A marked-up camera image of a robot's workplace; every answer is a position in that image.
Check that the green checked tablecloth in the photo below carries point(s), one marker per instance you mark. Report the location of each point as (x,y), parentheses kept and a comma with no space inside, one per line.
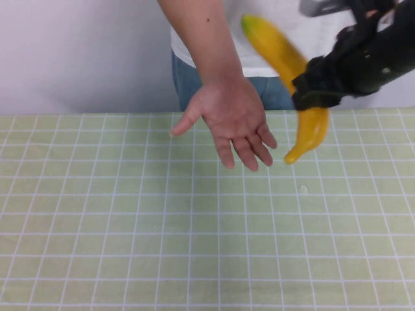
(162,226)

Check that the person's right forearm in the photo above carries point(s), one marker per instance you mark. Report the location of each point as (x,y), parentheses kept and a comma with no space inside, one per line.
(207,39)

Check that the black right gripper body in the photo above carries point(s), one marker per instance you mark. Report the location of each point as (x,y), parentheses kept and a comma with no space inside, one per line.
(379,61)

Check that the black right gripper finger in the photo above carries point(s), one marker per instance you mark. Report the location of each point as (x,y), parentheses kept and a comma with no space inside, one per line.
(319,100)
(319,73)

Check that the white t-shirt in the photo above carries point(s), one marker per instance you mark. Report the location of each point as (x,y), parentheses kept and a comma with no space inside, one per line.
(240,39)

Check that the yellow toy banana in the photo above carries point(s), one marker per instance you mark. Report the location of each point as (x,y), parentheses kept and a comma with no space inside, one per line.
(275,45)

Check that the blue jeans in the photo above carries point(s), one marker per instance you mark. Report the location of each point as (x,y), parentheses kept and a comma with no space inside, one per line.
(186,81)

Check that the person's right hand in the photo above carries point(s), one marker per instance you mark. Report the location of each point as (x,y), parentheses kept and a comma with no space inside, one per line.
(231,113)

